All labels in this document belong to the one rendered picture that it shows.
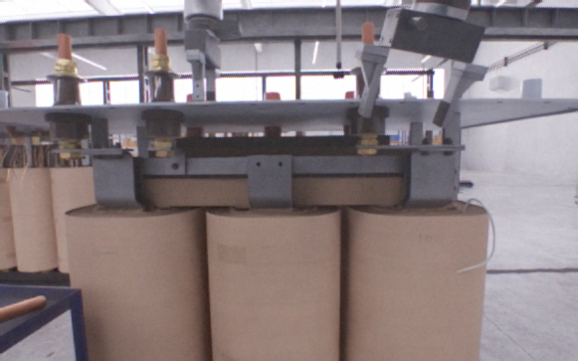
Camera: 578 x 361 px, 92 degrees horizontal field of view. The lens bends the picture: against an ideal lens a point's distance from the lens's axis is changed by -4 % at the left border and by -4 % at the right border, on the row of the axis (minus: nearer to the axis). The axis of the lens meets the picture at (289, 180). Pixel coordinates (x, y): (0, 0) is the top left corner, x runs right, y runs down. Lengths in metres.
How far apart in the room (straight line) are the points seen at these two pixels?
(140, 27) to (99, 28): 1.27
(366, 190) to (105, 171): 0.76
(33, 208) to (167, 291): 2.58
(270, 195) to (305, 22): 8.74
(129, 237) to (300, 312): 0.51
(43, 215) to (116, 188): 2.50
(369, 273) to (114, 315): 0.73
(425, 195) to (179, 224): 0.69
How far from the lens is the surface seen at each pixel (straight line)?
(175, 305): 0.97
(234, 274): 0.84
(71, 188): 3.12
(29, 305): 0.92
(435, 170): 0.87
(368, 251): 0.87
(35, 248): 3.48
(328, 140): 1.13
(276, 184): 0.79
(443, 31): 0.49
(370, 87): 0.47
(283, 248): 0.79
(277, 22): 9.42
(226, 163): 0.87
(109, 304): 1.01
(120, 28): 10.76
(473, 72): 0.53
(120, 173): 0.93
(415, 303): 0.91
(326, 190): 0.90
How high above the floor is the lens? 1.24
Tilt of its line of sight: 5 degrees down
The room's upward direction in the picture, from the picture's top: 1 degrees counter-clockwise
